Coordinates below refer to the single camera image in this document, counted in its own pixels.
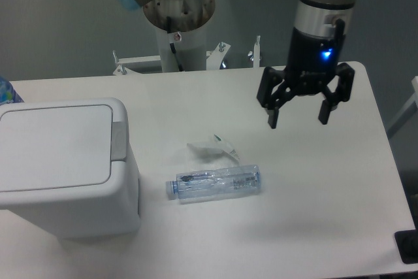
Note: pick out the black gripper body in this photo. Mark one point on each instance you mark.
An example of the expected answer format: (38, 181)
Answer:
(312, 61)

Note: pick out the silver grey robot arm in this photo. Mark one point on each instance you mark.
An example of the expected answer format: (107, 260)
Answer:
(314, 17)

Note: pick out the white furniture leg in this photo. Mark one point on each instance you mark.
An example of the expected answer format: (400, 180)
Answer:
(408, 109)

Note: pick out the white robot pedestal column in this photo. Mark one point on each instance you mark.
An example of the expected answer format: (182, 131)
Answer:
(182, 51)

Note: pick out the clear plastic wrapper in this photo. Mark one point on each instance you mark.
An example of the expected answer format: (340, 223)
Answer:
(217, 147)

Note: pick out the white push-lid trash can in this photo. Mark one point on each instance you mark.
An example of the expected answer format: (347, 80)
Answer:
(68, 167)

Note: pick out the blue patterned bottle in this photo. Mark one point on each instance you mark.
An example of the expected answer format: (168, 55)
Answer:
(8, 94)

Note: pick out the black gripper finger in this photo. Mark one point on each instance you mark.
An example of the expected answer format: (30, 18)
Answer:
(342, 93)
(269, 92)

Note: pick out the white metal base frame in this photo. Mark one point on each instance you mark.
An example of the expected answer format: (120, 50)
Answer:
(215, 59)

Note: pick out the black device at table corner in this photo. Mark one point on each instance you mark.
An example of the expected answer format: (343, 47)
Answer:
(407, 245)

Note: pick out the clear plastic water bottle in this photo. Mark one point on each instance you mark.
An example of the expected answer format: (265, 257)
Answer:
(214, 185)

